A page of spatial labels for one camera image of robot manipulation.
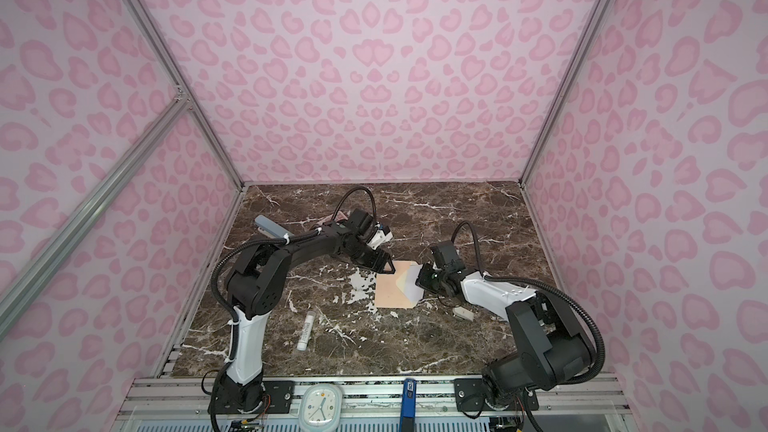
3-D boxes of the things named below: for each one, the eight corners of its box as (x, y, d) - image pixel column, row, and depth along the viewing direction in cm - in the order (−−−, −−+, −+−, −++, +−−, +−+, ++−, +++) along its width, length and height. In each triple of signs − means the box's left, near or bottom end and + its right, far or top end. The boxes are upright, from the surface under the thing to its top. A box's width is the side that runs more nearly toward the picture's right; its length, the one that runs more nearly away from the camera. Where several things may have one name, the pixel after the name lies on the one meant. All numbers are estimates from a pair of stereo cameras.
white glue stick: (298, 351, 82) (296, 348, 80) (309, 314, 89) (307, 311, 87) (305, 352, 82) (303, 349, 80) (315, 314, 89) (314, 311, 87)
